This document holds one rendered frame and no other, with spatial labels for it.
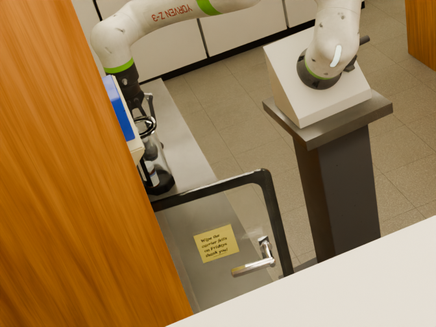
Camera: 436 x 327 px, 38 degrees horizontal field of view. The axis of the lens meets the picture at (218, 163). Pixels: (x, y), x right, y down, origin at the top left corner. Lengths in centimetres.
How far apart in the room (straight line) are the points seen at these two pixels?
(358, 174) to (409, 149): 121
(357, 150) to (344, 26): 50
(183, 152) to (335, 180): 54
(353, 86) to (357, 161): 28
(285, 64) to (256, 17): 252
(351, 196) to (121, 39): 100
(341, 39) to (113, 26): 65
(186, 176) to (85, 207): 95
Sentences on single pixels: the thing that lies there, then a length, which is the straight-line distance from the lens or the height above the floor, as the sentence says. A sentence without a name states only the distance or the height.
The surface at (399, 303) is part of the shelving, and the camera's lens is 16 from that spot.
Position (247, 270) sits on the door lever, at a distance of 127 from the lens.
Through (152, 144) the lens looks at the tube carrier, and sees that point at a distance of 187.
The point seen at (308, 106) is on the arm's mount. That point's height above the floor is 100.
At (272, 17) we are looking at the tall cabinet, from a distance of 466.
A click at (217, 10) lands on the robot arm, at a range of 170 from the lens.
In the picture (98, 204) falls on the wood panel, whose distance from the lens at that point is 108.
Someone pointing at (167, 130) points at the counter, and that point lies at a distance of 225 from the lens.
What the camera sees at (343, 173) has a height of 70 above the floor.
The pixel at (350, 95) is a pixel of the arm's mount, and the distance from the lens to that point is 212.
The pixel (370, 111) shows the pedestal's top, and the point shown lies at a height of 94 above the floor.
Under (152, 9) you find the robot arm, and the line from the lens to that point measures 186.
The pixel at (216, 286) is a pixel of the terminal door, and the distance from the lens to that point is 135.
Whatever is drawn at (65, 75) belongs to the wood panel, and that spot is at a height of 172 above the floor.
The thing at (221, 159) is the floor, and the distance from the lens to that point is 365.
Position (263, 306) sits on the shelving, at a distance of 17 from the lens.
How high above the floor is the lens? 211
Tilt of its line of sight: 35 degrees down
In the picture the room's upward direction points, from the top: 16 degrees counter-clockwise
